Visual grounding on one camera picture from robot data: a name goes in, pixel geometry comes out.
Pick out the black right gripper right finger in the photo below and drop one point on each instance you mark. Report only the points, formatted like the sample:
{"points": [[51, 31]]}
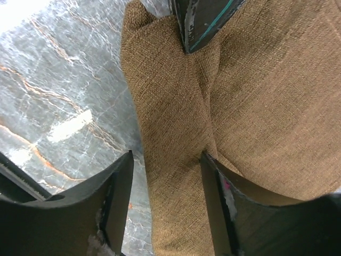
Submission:
{"points": [[247, 219]]}

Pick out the brown cloth napkin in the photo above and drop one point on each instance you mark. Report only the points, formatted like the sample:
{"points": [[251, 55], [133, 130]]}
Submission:
{"points": [[263, 98]]}

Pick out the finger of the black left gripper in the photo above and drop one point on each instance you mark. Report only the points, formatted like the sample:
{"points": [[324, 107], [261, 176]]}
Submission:
{"points": [[200, 20]]}

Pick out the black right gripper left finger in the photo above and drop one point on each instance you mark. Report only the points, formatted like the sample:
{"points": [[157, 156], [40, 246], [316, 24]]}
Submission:
{"points": [[86, 219]]}

